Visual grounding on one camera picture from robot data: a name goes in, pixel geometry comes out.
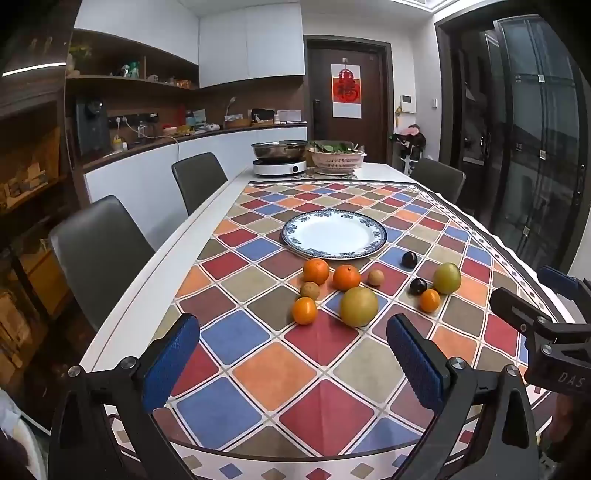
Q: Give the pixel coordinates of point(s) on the high chair with pink items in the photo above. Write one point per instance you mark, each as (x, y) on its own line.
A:
(408, 143)

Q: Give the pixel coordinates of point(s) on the dark purple plum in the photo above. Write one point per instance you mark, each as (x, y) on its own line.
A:
(418, 286)
(409, 259)

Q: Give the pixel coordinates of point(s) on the grey dining chair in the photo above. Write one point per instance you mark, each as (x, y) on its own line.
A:
(438, 177)
(198, 180)
(101, 258)

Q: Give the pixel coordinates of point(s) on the wooden side shelving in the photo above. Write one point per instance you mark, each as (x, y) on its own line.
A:
(27, 184)

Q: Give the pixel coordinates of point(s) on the white intercom panel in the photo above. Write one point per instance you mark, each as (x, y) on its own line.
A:
(407, 103)

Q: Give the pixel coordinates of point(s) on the small orange tangerine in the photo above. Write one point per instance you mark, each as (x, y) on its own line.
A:
(430, 300)

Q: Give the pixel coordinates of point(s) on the woven placemat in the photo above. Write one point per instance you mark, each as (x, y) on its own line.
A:
(323, 176)

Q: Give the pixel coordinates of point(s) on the black wall power strip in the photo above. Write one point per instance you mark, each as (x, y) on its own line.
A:
(134, 119)

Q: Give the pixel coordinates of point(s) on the steel cooking pot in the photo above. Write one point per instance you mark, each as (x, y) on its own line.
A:
(277, 150)

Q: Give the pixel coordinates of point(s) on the white lower cabinet counter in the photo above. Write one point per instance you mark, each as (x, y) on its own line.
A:
(147, 184)

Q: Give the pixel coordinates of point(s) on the green leafy vegetables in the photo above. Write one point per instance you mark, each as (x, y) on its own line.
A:
(332, 147)

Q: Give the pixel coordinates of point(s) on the blue rimmed white plate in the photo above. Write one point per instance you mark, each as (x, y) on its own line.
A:
(332, 235)

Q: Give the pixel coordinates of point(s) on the colourful checkered tablecloth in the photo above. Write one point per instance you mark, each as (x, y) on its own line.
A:
(295, 369)

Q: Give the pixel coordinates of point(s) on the white upper cabinets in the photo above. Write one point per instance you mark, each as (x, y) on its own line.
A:
(249, 46)

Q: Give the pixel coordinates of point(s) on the large yellow round pear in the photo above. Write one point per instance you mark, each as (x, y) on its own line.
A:
(359, 306)

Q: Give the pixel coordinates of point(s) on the red and white wall poster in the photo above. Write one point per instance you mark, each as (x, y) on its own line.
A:
(345, 101)

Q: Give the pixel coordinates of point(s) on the pink strainer basket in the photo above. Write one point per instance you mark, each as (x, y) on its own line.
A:
(337, 161)

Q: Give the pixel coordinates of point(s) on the small brown longan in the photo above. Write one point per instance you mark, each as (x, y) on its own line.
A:
(376, 277)
(310, 290)

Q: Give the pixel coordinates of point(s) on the dark brown door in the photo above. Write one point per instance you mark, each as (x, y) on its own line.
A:
(369, 92)

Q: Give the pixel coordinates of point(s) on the green round pear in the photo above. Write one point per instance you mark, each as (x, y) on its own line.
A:
(447, 278)

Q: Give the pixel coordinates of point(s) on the dark glass sliding door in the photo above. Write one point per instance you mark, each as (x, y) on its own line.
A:
(545, 138)

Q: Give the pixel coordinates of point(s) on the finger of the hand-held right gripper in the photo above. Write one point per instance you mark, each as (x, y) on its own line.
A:
(556, 279)
(517, 311)

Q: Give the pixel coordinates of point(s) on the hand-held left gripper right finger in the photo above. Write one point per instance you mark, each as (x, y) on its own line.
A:
(415, 364)

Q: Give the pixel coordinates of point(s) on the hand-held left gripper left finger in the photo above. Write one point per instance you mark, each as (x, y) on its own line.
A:
(171, 364)

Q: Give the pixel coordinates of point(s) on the white induction cooker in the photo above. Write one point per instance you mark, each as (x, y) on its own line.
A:
(277, 168)

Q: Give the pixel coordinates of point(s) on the small white desk lamp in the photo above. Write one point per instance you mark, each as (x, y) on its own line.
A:
(231, 104)

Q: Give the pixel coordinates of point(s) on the wooden wall shelf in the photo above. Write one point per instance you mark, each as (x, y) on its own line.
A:
(129, 79)

